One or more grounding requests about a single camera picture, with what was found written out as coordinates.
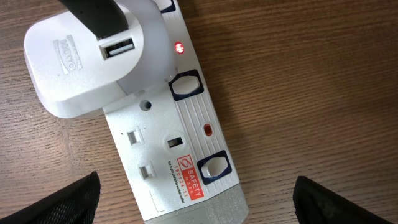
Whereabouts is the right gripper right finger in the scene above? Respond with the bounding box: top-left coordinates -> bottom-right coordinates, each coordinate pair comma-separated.
292,176 -> 392,224

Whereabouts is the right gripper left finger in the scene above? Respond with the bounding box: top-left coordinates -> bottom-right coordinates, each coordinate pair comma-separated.
1,171 -> 101,224

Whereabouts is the black USB charging cable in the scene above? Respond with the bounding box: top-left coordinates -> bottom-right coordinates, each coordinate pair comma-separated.
57,0 -> 130,40

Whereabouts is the white charger plug adapter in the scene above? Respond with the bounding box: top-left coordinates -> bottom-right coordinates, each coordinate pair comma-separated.
24,1 -> 177,118

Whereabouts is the white power strip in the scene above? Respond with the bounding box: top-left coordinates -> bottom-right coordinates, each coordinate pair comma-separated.
106,1 -> 249,224

